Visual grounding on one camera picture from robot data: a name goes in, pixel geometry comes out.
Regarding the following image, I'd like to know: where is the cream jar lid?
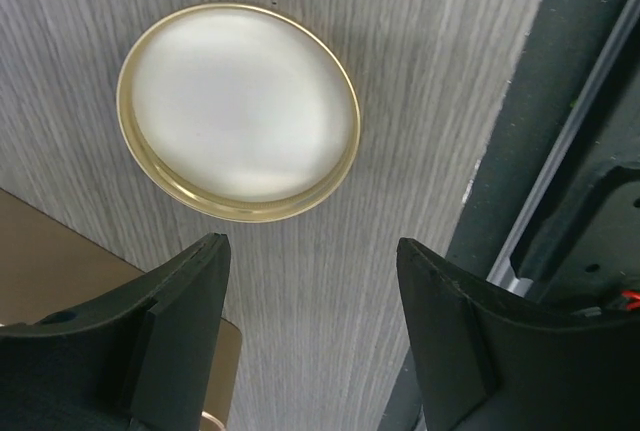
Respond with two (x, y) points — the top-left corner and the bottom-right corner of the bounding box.
(116, 3), (362, 223)

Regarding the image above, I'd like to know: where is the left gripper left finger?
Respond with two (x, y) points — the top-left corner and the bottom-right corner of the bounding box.
(1, 234), (231, 430)

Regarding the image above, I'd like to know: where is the brown tin of candies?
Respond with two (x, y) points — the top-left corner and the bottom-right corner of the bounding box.
(1, 193), (242, 430)

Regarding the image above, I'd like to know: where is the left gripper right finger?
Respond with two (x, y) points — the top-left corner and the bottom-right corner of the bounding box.
(396, 238), (639, 430)

